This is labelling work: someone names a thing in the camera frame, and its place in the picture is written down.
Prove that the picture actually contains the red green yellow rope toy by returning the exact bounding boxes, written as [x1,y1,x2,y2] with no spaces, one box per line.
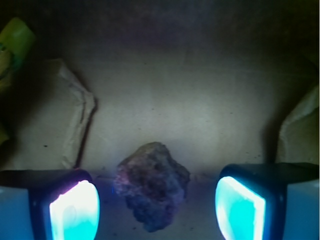
[0,16,37,146]

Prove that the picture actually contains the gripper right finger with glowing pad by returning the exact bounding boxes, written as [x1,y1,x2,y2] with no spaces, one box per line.
[215,162,320,240]

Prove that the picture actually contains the dark brown rock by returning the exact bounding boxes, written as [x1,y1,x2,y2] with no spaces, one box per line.
[113,142,191,233]

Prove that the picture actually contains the brown paper bag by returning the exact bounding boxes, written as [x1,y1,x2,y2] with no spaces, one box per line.
[0,0,320,240]

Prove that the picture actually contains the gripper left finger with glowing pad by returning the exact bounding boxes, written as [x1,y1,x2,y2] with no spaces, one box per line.
[0,169,100,240]

